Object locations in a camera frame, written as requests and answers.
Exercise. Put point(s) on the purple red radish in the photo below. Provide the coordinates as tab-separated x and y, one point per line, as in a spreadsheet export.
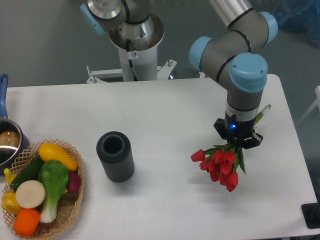
74	182

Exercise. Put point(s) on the yellow squash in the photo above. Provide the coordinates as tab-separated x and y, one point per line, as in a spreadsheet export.
52	152

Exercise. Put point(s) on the white round radish slice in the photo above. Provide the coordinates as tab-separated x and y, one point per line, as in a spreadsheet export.
30	194

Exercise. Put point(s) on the blue handled steel pot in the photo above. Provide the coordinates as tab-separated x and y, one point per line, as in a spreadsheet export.
12	139

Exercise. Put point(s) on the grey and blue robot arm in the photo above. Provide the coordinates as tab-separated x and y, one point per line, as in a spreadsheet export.
230	61

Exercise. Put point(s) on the blue plastic bag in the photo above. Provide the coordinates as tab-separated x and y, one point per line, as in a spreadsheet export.
299	16

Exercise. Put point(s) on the green bok choy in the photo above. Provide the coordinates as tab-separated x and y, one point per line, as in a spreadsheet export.
54	177

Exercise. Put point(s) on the red tulip bouquet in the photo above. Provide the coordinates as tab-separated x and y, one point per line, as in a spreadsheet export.
222	160

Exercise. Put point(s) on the yellow banana tip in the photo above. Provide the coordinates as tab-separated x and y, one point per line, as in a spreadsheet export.
9	176

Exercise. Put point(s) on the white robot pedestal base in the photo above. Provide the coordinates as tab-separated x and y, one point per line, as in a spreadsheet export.
137	46

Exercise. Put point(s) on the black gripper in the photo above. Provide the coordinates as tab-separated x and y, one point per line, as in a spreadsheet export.
239	124

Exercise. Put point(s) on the black device at table edge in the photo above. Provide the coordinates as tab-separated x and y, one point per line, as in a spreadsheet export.
311	214

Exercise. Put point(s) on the dark grey ribbed vase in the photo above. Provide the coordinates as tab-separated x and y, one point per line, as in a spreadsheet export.
115	153

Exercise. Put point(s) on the woven wicker basket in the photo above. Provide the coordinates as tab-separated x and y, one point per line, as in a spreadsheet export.
68	206

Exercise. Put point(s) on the orange fruit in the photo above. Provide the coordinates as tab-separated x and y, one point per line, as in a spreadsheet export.
26	222

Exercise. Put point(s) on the yellow bell pepper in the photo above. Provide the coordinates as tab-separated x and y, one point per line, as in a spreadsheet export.
9	203

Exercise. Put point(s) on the dark green cucumber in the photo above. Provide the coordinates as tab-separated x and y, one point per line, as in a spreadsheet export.
30	172

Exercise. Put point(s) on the white furniture frame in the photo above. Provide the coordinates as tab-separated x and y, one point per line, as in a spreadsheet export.
315	104

